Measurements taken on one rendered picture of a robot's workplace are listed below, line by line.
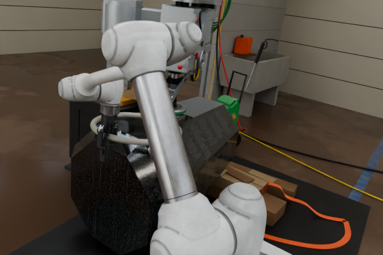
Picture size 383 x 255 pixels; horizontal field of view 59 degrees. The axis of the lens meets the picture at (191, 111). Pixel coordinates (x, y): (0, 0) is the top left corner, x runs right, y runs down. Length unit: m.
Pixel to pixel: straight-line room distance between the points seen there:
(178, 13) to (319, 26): 4.90
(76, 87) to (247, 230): 0.88
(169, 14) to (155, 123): 1.37
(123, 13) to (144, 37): 1.78
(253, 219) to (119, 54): 0.62
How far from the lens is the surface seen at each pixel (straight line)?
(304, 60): 7.00
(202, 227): 0.96
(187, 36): 1.09
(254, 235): 1.11
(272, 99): 6.06
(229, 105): 3.86
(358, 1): 6.77
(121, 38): 0.99
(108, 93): 1.57
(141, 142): 1.63
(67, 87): 1.50
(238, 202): 1.05
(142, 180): 1.92
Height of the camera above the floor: 1.65
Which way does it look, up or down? 19 degrees down
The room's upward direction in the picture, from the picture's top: 7 degrees clockwise
